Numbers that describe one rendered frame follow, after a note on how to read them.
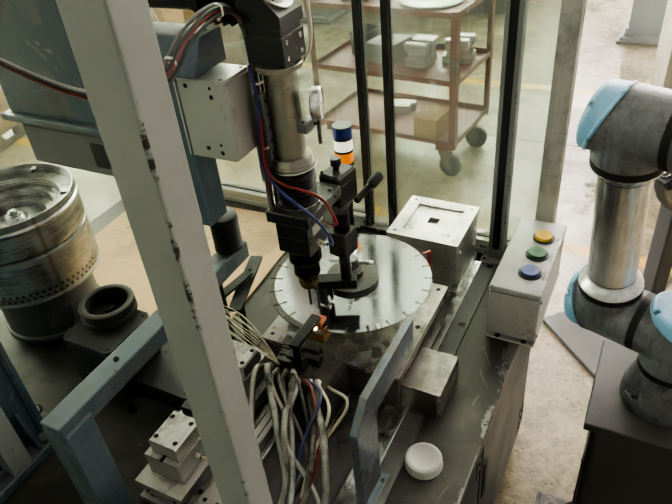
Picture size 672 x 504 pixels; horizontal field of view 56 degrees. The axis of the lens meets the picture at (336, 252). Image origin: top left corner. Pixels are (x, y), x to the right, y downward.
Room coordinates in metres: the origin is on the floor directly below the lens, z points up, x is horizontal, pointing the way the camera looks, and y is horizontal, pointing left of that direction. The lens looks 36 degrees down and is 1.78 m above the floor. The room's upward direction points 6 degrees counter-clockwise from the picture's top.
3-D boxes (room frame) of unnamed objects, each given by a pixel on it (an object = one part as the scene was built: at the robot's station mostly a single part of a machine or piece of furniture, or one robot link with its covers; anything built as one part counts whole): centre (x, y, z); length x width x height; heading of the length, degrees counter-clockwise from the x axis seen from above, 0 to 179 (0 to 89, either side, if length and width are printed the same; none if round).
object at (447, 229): (1.30, -0.25, 0.82); 0.18 x 0.18 x 0.15; 60
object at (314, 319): (0.88, 0.07, 0.95); 0.10 x 0.03 x 0.07; 150
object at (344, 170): (0.97, -0.02, 1.17); 0.06 x 0.05 x 0.20; 141
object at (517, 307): (1.13, -0.44, 0.82); 0.28 x 0.11 x 0.15; 150
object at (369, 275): (1.05, -0.03, 0.96); 0.11 x 0.11 x 0.03
